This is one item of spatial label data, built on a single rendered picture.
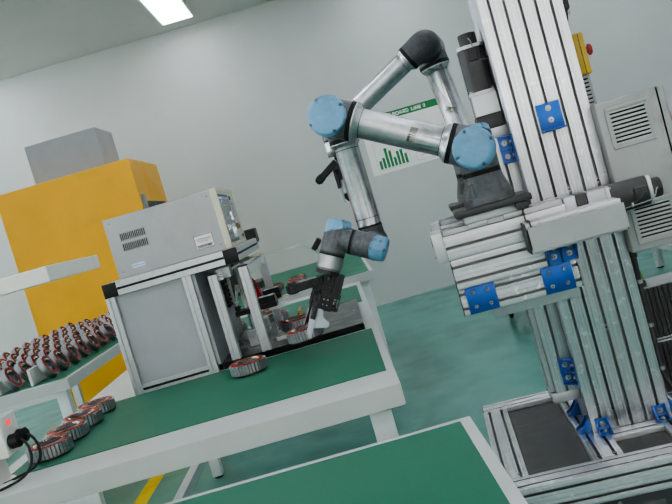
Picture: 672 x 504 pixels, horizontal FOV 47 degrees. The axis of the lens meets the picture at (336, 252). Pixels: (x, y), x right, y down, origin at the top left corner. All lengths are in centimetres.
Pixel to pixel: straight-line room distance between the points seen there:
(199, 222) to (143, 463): 103
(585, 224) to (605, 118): 42
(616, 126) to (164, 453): 160
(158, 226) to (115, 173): 374
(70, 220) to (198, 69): 249
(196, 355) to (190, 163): 569
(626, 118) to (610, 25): 618
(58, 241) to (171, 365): 403
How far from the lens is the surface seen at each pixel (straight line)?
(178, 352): 251
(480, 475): 111
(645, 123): 250
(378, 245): 221
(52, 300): 652
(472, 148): 214
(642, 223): 250
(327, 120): 219
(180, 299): 248
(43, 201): 650
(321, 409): 170
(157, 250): 261
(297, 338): 223
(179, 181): 809
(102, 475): 182
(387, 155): 798
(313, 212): 795
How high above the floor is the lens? 116
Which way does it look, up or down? 4 degrees down
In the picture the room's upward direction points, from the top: 16 degrees counter-clockwise
